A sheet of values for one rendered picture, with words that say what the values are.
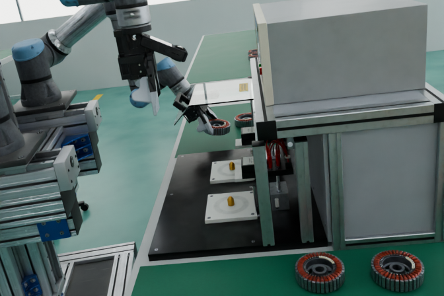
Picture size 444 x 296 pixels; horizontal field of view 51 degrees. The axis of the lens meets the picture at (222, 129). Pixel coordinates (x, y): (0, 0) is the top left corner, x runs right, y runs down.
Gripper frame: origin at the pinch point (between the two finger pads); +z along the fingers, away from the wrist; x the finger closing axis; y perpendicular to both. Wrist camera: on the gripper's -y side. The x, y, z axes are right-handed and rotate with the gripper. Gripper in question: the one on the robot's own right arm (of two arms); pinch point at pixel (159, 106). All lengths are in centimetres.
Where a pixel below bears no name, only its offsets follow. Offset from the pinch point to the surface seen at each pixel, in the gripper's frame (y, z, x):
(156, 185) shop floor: 26, 115, -189
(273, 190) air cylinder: -27.6, 32.7, -7.9
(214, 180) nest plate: -11.6, 36.9, -28.9
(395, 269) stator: -47, 37, 28
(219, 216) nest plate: -10.9, 36.9, -5.7
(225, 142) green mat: -19, 40, -68
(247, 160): -21.3, 23.0, -10.1
